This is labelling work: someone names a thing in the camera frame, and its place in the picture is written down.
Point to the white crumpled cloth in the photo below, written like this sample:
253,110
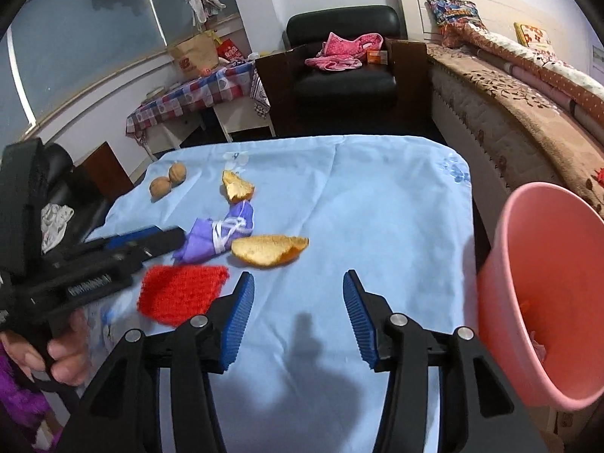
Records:
54,222

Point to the brown paper bag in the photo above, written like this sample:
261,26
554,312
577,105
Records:
193,54

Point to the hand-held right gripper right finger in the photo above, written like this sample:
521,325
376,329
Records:
358,321

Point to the light blue tablecloth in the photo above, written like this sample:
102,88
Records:
377,222

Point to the pink plastic bucket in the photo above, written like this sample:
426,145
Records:
509,292

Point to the colourful printed pillow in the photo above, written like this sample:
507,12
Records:
453,12

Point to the black armchair with pink cloth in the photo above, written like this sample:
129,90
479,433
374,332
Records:
344,80

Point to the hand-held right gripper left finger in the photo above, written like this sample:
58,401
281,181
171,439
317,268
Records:
238,321

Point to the red bag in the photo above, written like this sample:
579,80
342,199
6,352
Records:
231,51

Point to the small orange box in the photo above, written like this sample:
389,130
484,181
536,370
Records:
376,57

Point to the black armchair with white cloth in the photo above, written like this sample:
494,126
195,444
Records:
85,198

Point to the checkered tablecloth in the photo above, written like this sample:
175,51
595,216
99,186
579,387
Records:
188,89

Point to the person's left hand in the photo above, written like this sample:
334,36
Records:
66,354

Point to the folded floral quilt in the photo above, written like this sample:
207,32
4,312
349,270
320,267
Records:
542,66

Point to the large orange peel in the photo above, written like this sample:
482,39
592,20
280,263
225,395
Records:
264,250

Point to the purple cloth pouch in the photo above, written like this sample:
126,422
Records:
198,245

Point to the yellow floral pillow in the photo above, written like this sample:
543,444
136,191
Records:
533,35

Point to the large window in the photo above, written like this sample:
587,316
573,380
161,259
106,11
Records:
85,33

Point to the white printed hanging cloth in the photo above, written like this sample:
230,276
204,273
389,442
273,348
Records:
205,2

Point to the brown patterned bed blanket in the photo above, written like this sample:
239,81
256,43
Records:
519,118

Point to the white side table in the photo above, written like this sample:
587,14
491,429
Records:
240,115

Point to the pink dotted cloth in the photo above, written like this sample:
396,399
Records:
339,49

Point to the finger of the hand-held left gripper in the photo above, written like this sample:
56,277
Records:
127,262
134,236

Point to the small orange peel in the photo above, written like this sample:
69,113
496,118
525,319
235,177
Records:
236,188

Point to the red foam fruit net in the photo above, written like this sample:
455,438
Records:
179,292

